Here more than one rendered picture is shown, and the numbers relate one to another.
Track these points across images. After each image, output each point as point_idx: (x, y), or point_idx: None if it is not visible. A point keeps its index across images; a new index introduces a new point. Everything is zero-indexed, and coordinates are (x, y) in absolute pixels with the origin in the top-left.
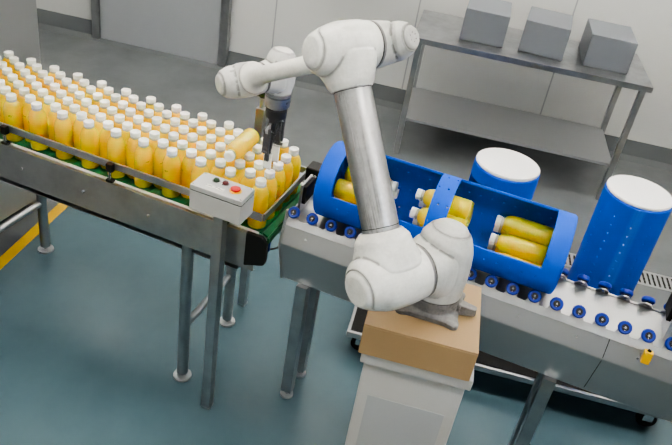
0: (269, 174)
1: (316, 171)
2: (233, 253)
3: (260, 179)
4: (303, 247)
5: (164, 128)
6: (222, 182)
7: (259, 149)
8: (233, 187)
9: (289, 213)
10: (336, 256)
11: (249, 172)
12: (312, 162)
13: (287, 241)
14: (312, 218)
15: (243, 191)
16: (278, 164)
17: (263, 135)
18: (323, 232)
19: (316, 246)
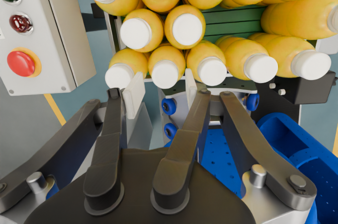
0: (153, 81)
1: (293, 94)
2: None
3: (116, 78)
4: (160, 109)
5: None
6: (9, 17)
7: None
8: (14, 59)
9: (163, 101)
10: (164, 143)
11: (122, 39)
12: (326, 76)
13: (158, 91)
14: (167, 133)
15: (40, 78)
16: (207, 76)
17: (36, 152)
18: (168, 139)
19: (163, 125)
